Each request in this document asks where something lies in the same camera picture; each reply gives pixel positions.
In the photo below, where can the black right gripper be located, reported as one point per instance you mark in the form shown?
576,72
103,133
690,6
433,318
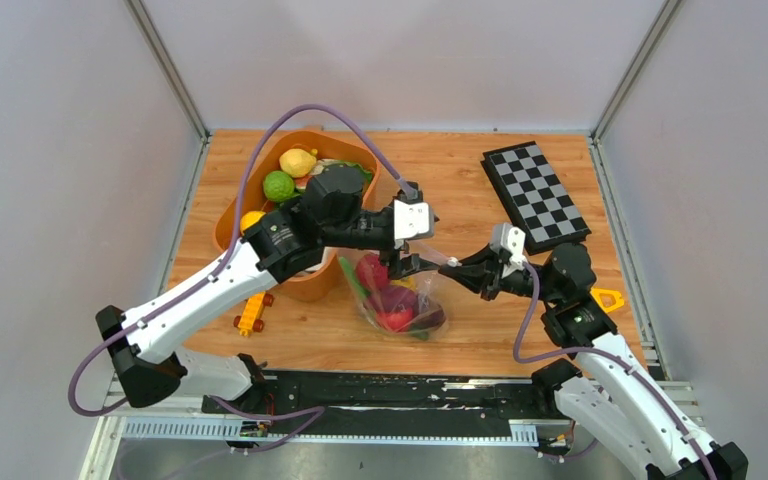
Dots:
481,272

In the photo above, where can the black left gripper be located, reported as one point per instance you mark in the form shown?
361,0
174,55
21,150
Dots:
399,269

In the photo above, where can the yellow bell pepper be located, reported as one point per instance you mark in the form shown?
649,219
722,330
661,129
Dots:
408,282

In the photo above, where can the purple sweet potato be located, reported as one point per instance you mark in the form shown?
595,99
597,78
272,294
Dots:
392,298

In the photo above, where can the clear zip top bag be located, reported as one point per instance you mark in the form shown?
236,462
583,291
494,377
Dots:
416,306

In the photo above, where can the light green pepper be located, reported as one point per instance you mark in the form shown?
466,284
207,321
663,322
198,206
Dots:
356,287

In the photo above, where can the dark red apple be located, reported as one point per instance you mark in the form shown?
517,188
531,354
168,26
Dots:
429,320

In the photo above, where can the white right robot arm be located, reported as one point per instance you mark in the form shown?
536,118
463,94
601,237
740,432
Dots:
593,377

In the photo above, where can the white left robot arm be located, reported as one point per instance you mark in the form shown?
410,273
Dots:
145,342

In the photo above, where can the black white checkerboard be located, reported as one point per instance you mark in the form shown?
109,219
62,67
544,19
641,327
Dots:
534,197

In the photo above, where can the green lettuce leaf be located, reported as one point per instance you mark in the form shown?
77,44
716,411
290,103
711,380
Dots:
324,164

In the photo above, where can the watermelon slice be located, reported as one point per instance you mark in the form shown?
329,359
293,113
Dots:
302,183

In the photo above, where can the green lime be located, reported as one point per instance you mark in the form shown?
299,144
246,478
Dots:
278,186

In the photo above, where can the yellow lemon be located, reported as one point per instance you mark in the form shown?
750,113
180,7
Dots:
298,162

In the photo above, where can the yellow pear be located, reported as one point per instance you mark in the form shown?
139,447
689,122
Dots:
249,219

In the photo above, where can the yellow toy car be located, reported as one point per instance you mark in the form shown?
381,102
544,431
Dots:
250,320

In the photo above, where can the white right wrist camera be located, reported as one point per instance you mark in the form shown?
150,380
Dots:
507,242

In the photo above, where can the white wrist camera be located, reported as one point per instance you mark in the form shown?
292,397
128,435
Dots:
507,242
413,221

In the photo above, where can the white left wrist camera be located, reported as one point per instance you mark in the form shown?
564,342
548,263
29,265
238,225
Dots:
413,221

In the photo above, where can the yellow plastic ring toy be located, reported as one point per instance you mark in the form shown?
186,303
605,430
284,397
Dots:
607,299

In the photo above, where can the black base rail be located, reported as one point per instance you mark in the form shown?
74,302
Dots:
397,404

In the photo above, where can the white slotted cable duct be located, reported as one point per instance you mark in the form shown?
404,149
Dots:
520,435

